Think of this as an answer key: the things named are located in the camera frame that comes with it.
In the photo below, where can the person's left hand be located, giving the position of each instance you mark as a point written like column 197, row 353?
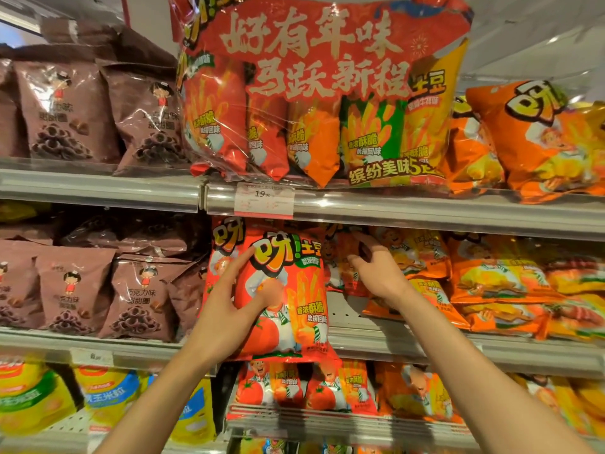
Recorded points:
column 222, row 321

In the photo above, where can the person's right hand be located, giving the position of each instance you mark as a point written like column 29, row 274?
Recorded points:
column 383, row 274

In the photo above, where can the red tomato chip bags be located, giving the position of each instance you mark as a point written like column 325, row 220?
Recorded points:
column 264, row 387

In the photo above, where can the orange chip bags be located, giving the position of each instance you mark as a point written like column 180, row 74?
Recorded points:
column 491, row 274

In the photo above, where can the shelf row of bags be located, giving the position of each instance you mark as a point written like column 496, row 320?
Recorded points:
column 264, row 446

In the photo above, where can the row of brown snack packets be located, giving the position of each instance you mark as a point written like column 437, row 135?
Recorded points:
column 66, row 113
column 75, row 288

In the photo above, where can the orange chef snack packet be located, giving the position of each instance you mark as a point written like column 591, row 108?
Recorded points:
column 472, row 151
column 534, row 137

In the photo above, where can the large red multipack snack bag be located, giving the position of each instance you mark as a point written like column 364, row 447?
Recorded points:
column 307, row 51

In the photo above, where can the pile of yellow snack packets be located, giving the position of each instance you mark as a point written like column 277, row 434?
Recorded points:
column 14, row 211

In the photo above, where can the person's left forearm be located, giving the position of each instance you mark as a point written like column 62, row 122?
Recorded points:
column 151, row 411

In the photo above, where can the person's right forearm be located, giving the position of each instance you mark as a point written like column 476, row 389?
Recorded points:
column 482, row 382

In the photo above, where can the white price tag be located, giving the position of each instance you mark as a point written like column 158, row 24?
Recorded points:
column 92, row 358
column 263, row 203

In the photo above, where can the red metal post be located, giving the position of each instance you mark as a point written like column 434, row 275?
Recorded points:
column 125, row 9

